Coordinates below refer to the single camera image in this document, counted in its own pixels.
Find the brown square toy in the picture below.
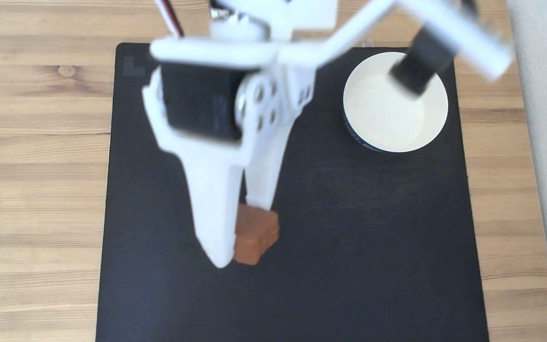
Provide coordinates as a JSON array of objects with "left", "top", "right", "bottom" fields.
[{"left": 233, "top": 203, "right": 280, "bottom": 266}]

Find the white round plate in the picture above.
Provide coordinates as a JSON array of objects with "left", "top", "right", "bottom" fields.
[{"left": 342, "top": 51, "right": 449, "bottom": 153}]

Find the black mouse pad mat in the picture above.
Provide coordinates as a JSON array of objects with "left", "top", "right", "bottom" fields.
[{"left": 95, "top": 43, "right": 490, "bottom": 342}]

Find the red white black servo wire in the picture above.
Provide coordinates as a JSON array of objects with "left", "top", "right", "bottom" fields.
[{"left": 154, "top": 0, "right": 185, "bottom": 38}]

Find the camera module on white bracket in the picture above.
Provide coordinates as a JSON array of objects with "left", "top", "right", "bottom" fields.
[{"left": 278, "top": 0, "right": 514, "bottom": 96}]

